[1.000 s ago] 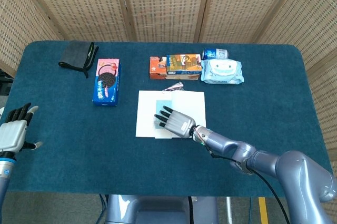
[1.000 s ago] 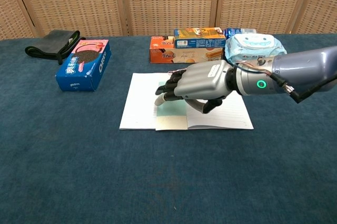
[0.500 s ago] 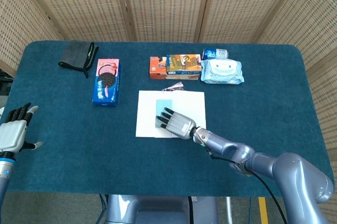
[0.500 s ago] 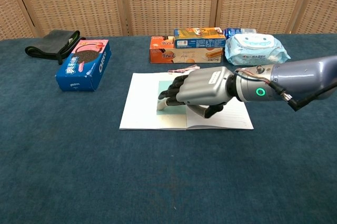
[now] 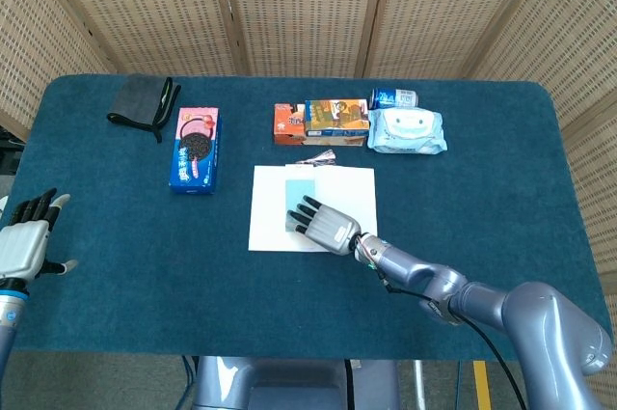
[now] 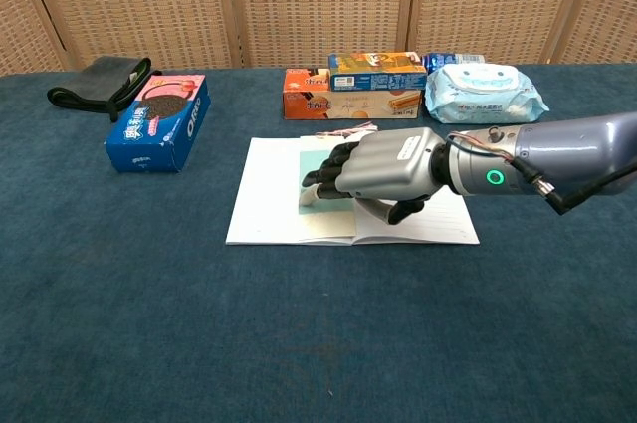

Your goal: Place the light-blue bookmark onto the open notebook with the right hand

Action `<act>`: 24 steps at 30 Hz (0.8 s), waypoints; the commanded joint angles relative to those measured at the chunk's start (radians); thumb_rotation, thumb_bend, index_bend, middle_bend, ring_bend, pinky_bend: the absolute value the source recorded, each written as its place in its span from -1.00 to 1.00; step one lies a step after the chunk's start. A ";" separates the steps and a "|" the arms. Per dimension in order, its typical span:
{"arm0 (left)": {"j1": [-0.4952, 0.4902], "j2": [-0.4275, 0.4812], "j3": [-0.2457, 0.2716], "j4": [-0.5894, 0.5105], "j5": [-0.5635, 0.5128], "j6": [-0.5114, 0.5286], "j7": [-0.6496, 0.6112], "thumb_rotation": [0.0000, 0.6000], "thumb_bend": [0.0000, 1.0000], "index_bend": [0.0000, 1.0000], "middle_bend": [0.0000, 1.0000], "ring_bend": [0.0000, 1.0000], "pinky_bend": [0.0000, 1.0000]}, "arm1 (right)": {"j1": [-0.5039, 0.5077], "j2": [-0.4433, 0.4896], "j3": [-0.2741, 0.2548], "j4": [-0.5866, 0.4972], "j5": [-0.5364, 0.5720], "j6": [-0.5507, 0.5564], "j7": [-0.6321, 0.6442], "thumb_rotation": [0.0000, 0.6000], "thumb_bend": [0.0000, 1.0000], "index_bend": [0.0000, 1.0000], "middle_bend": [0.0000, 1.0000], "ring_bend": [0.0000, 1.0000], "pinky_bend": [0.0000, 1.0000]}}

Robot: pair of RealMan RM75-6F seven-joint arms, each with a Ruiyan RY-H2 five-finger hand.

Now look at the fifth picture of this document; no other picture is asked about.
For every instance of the light blue tasselled bookmark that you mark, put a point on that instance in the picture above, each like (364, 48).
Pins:
(296, 193)

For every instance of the open white lined notebook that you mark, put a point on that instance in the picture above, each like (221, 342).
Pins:
(267, 217)

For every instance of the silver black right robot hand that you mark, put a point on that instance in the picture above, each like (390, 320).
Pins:
(332, 229)

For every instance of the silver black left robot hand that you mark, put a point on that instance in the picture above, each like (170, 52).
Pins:
(19, 251)

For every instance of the orange snack box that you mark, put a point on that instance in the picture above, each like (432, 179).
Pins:
(285, 126)

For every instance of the light blue wet wipes pack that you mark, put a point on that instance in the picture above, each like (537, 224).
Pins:
(405, 132)

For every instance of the teal carpet table mat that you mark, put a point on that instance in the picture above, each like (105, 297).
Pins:
(120, 260)

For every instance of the grey cloth with black trim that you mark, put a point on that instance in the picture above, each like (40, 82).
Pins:
(137, 99)

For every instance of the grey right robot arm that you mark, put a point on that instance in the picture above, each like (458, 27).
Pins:
(544, 313)

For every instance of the blue Oreo cookie box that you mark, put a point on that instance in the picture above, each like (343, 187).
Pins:
(195, 149)

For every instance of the blue white drink can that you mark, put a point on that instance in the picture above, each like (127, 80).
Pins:
(393, 98)

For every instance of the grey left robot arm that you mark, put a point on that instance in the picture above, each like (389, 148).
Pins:
(8, 318)

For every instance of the dark metal frame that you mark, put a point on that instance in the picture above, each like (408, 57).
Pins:
(9, 147)

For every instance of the bamboo folding screen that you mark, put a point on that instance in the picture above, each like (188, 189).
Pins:
(308, 5)

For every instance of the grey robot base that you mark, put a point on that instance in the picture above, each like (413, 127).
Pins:
(289, 383)

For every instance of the illustrated cartoon cardboard box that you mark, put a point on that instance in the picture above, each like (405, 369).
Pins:
(337, 116)

